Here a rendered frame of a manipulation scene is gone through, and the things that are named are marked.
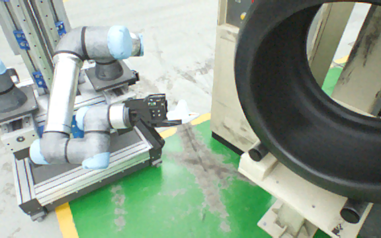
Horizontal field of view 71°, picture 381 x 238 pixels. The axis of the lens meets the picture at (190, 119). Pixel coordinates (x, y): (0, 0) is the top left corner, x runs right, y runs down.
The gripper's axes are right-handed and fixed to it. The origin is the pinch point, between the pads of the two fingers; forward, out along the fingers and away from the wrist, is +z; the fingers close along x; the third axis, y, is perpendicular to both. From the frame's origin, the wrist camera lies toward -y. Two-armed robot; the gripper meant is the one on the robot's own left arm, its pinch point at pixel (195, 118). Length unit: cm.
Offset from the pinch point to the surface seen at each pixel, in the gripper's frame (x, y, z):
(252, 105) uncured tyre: -6.0, 4.9, 15.9
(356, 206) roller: -16.8, -19.4, 39.5
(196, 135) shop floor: 117, -62, -15
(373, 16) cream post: 10, 22, 51
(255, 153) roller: -2.1, -11.8, 17.0
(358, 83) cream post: 15, 2, 51
